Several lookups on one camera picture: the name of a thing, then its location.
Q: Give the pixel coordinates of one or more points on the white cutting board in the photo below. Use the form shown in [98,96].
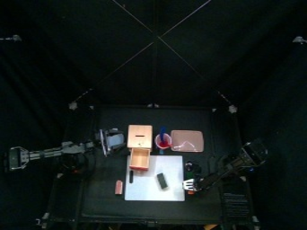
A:
[154,191]

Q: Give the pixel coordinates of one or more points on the dark green rectangular block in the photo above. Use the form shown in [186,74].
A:
[162,181]

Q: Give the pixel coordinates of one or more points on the white printed label sticker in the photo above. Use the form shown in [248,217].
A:
[236,203]

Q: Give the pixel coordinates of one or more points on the red plastic cup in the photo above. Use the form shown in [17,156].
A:
[163,142]

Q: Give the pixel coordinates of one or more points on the wooden drawer cabinet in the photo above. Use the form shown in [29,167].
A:
[139,136]

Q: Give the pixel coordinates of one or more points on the small orange toy piece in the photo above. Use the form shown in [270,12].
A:
[191,192]

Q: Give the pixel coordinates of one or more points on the grey metal frame bracket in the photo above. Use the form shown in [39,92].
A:
[233,108]
[300,39]
[73,105]

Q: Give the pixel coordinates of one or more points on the blue plastic utensil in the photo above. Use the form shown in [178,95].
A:
[162,131]

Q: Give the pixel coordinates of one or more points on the open wooden drawer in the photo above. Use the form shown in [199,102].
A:
[139,159]

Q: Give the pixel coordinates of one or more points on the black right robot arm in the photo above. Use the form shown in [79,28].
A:
[240,161]

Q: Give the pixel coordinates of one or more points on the black marker pen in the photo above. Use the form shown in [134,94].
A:
[131,176]

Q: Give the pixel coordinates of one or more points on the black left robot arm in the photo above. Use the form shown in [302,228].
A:
[49,152]

